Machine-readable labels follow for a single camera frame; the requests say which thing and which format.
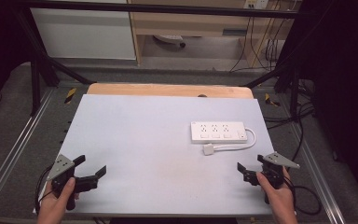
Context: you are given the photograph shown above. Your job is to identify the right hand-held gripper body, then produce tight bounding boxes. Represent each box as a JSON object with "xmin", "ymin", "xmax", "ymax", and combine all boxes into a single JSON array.
[{"xmin": 243, "ymin": 151, "xmax": 301, "ymax": 205}]

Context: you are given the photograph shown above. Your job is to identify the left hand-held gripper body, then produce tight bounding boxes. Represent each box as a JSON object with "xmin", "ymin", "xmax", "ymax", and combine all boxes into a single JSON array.
[{"xmin": 46, "ymin": 153, "xmax": 99, "ymax": 211}]

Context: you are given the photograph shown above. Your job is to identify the person's right hand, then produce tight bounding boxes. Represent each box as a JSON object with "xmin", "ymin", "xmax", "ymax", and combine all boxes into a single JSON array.
[{"xmin": 255, "ymin": 169, "xmax": 298, "ymax": 224}]

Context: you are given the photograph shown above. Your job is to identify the person's left hand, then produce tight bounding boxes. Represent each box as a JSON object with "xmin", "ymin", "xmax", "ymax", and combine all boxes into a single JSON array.
[{"xmin": 36, "ymin": 176, "xmax": 79, "ymax": 224}]

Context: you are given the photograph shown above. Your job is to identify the white plug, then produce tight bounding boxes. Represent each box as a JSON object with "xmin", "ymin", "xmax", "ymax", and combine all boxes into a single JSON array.
[{"xmin": 202, "ymin": 143, "xmax": 216, "ymax": 157}]

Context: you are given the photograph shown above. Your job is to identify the white power strip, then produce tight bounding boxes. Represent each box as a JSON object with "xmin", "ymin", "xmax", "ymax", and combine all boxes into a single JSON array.
[{"xmin": 190, "ymin": 120, "xmax": 249, "ymax": 145}]

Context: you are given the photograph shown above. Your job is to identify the white board table cover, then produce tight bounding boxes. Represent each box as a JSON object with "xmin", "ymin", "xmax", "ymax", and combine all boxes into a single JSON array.
[{"xmin": 32, "ymin": 94, "xmax": 275, "ymax": 217}]

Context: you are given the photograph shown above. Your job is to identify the yellow black tape strip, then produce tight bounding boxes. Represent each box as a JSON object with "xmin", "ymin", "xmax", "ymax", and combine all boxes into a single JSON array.
[
  {"xmin": 264, "ymin": 92, "xmax": 282, "ymax": 107},
  {"xmin": 63, "ymin": 87, "xmax": 77, "ymax": 105}
]

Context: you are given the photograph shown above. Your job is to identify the wooden table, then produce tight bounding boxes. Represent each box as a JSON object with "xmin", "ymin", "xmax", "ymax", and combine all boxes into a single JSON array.
[{"xmin": 86, "ymin": 82, "xmax": 255, "ymax": 100}]

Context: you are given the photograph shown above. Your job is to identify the black curtain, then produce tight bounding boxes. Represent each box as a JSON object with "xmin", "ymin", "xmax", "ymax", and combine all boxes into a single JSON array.
[
  {"xmin": 296, "ymin": 0, "xmax": 358, "ymax": 216},
  {"xmin": 0, "ymin": 0, "xmax": 34, "ymax": 120}
]

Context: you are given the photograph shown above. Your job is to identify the white cabinet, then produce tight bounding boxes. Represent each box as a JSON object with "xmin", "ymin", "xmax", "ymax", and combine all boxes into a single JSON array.
[{"xmin": 30, "ymin": 7, "xmax": 137, "ymax": 61}]

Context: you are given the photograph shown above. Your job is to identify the grey white device under desk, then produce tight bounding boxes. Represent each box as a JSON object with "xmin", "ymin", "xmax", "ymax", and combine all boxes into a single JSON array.
[{"xmin": 153, "ymin": 34, "xmax": 187, "ymax": 49}]

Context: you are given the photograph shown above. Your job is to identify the light wooden desk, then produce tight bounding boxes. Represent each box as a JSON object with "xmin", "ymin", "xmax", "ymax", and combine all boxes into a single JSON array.
[{"xmin": 126, "ymin": 0, "xmax": 295, "ymax": 68}]

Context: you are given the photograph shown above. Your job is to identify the white power strip cable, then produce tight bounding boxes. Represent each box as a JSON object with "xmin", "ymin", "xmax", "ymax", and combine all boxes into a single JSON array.
[{"xmin": 213, "ymin": 127, "xmax": 257, "ymax": 153}]

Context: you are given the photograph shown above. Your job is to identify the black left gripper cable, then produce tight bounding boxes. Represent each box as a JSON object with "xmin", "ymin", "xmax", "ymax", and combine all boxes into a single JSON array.
[{"xmin": 34, "ymin": 164, "xmax": 56, "ymax": 217}]

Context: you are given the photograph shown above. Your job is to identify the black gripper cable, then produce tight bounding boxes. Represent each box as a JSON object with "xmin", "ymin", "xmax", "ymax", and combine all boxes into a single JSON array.
[
  {"xmin": 282, "ymin": 175, "xmax": 323, "ymax": 217},
  {"xmin": 34, "ymin": 164, "xmax": 56, "ymax": 217}
]

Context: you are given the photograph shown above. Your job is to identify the aluminium floor rail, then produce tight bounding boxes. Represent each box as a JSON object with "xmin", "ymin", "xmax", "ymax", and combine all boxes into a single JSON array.
[
  {"xmin": 288, "ymin": 119, "xmax": 347, "ymax": 224},
  {"xmin": 0, "ymin": 88, "xmax": 56, "ymax": 213}
]

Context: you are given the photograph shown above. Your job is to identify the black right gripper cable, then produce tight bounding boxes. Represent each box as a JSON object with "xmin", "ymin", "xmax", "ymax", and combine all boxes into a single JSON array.
[{"xmin": 282, "ymin": 175, "xmax": 323, "ymax": 217}]

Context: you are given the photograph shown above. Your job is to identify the black floor cables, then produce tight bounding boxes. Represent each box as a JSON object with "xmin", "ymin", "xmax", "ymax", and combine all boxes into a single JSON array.
[{"xmin": 261, "ymin": 78, "xmax": 318, "ymax": 162}]

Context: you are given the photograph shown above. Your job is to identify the bundle of black hanging cables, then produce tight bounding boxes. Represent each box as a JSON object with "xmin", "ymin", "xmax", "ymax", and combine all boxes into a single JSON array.
[{"xmin": 228, "ymin": 8, "xmax": 290, "ymax": 74}]

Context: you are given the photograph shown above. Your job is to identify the white wall socket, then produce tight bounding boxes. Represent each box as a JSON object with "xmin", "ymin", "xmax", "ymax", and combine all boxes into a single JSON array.
[{"xmin": 242, "ymin": 0, "xmax": 270, "ymax": 10}]

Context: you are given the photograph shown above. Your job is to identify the black metal frame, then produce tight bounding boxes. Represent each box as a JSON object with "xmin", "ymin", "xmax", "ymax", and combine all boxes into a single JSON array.
[{"xmin": 12, "ymin": 0, "xmax": 307, "ymax": 118}]

